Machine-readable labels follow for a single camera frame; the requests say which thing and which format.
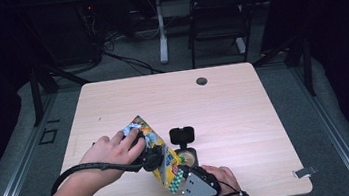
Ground person's right hand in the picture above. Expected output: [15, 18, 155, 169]
[200, 161, 243, 196]

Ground black folding chair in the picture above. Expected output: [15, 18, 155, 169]
[183, 0, 268, 70]

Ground white desk foot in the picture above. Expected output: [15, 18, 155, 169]
[235, 36, 248, 55]

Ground person's left hand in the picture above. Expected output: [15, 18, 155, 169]
[77, 127, 151, 188]

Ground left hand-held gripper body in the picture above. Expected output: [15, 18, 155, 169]
[132, 129, 166, 173]

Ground left hand-held gripper black cable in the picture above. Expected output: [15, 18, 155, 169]
[47, 155, 150, 196]

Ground black floor cables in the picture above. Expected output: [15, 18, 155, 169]
[99, 25, 165, 81]

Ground glass jar with black lid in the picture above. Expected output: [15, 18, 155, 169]
[167, 125, 201, 172]

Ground round grey cable grommet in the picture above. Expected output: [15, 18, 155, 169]
[195, 76, 209, 87]

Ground black metal frame post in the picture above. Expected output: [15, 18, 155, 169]
[26, 58, 96, 127]
[249, 33, 318, 104]

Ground yellow spout pouch green cap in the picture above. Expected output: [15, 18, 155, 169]
[120, 110, 187, 196]

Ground white desk leg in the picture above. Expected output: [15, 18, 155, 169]
[152, 0, 172, 65]

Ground dark equipment with red light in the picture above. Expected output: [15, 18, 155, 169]
[74, 1, 105, 62]

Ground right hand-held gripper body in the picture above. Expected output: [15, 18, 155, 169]
[179, 164, 223, 196]

